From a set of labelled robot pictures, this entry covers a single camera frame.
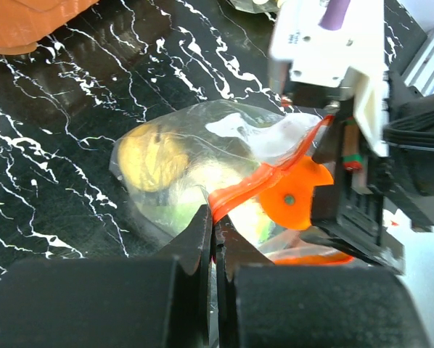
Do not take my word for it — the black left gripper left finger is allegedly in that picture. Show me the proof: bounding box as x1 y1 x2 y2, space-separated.
0 205 213 347

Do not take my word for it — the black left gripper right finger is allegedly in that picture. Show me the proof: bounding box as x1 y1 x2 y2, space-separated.
213 220 431 347

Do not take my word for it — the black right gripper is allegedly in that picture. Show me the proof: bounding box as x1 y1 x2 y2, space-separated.
301 72 434 275

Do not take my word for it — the orange fake orange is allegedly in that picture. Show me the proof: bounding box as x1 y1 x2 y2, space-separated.
258 156 333 231

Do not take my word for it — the clear orange-zip bag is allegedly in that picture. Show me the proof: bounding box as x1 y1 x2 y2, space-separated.
110 100 352 265

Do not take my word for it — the yellow fake lemon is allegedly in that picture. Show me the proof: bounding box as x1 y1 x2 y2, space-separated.
118 124 189 192

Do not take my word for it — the orange plastic basket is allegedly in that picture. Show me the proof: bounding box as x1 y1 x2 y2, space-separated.
0 0 97 55

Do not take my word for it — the aluminium right corner post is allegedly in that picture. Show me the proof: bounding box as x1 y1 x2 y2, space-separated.
403 28 434 96

